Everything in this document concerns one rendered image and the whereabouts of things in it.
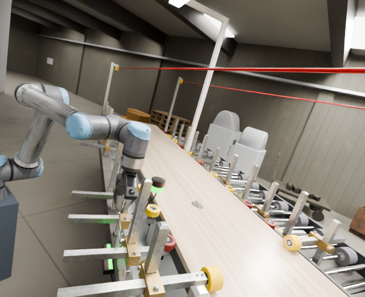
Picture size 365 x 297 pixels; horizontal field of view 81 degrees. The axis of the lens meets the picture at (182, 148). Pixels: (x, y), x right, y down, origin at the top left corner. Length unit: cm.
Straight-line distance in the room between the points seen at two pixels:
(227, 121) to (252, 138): 127
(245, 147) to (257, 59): 281
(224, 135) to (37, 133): 479
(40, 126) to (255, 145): 395
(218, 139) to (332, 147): 262
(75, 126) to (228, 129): 513
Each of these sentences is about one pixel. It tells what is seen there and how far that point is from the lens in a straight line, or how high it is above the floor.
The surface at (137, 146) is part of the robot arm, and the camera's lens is 81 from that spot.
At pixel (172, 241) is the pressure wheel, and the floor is 91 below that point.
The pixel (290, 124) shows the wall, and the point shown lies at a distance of 604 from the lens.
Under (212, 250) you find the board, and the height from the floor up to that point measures 90.
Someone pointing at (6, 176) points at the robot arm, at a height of 77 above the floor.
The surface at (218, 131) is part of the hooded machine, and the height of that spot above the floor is 90.
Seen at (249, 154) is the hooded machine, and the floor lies 77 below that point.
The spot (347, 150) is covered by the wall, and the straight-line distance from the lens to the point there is 596.
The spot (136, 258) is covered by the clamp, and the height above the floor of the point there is 86.
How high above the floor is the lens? 154
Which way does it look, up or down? 14 degrees down
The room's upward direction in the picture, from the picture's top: 16 degrees clockwise
